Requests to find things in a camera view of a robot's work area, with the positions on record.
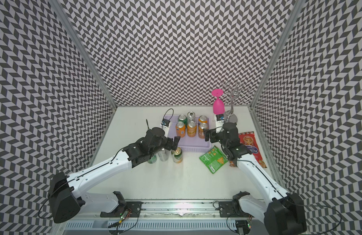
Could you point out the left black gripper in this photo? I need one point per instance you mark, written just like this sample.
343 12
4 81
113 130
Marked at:
169 146

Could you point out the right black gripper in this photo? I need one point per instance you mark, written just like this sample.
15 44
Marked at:
213 132

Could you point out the orange fanta can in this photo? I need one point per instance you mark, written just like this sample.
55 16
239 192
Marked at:
203 119
180 129
191 129
201 129

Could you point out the green gold can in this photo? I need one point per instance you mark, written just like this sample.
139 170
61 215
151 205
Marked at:
177 155

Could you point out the white monster can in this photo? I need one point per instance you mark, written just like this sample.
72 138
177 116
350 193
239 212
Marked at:
190 116
163 155

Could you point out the green Sprite can front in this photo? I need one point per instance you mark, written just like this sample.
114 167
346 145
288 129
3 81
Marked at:
152 160

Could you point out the green sprite can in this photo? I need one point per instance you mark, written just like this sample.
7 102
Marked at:
183 118
152 160

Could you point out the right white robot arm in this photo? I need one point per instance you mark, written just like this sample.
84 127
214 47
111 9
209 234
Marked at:
281 213

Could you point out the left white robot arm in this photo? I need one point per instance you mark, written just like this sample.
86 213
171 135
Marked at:
68 195

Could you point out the lilac plastic basket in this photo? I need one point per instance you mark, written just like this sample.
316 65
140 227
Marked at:
187 144

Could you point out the green snack packet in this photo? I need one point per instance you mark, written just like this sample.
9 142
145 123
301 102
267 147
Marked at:
214 159

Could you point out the green Sprite can back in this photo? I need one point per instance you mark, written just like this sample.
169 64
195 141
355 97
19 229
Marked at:
183 118

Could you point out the white Monster can back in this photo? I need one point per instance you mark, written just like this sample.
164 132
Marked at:
190 116

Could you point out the pink plastic wine glass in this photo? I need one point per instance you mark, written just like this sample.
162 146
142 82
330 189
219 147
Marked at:
218 105

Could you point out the red candy bag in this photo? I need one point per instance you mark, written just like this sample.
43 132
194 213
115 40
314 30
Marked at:
248 139

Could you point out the chrome glass holder stand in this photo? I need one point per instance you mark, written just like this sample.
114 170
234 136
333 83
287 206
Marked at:
237 93

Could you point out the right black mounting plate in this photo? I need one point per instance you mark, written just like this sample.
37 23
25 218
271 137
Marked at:
230 209

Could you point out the black mounting plate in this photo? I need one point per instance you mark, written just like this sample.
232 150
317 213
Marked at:
230 209
133 208

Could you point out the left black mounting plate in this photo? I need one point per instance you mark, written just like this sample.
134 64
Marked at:
133 208

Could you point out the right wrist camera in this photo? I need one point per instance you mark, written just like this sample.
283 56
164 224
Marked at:
219 120

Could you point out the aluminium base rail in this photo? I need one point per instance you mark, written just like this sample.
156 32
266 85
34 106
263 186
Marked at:
164 217

